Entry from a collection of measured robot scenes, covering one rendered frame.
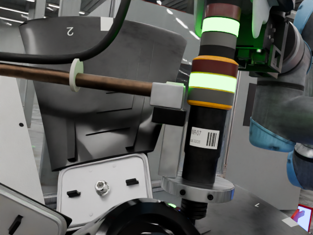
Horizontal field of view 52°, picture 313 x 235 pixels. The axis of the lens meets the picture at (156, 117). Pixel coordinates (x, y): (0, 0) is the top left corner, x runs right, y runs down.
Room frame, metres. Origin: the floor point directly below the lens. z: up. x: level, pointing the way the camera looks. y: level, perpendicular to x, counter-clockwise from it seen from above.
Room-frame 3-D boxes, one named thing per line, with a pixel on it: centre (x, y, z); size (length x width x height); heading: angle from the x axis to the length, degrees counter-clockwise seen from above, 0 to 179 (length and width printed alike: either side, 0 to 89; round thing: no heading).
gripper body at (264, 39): (0.41, -0.11, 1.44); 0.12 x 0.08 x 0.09; 147
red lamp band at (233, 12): (0.31, -0.05, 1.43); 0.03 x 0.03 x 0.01
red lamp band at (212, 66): (0.31, -0.05, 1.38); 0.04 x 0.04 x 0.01
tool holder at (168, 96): (0.31, -0.04, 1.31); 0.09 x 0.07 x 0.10; 82
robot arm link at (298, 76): (0.55, -0.20, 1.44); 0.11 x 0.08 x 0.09; 147
